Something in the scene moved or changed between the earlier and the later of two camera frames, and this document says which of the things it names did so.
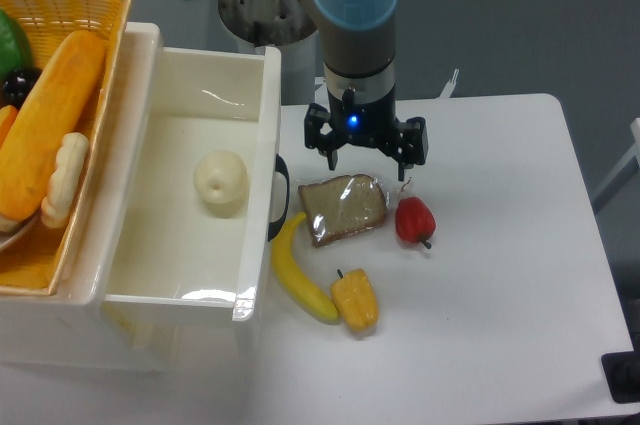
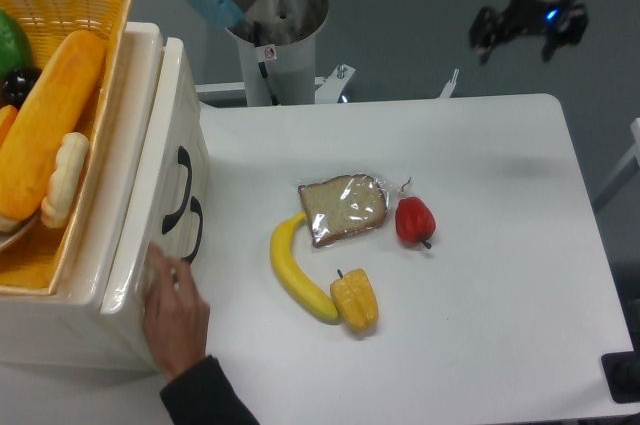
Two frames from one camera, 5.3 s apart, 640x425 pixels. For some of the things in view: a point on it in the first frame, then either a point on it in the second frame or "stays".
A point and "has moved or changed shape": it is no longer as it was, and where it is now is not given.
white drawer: x=202 y=187 has moved or changed shape
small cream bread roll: x=68 y=174 stays
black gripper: x=345 y=122 -> x=562 y=17
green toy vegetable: x=14 y=49 stays
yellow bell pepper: x=356 y=299 stays
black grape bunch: x=17 y=85 stays
